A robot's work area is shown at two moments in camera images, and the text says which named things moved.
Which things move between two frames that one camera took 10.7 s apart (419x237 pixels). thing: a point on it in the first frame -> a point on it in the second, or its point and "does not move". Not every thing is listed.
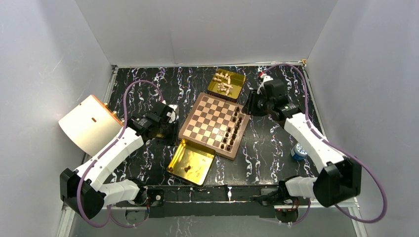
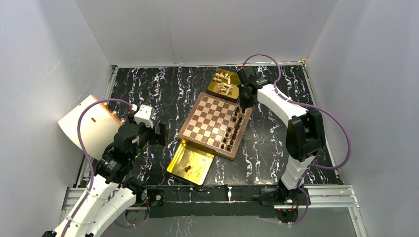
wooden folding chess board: x=217 y=124 does not move
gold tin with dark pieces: x=191 y=162 does not move
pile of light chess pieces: x=227 y=88 does not move
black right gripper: x=249 y=107 -> x=243 y=103
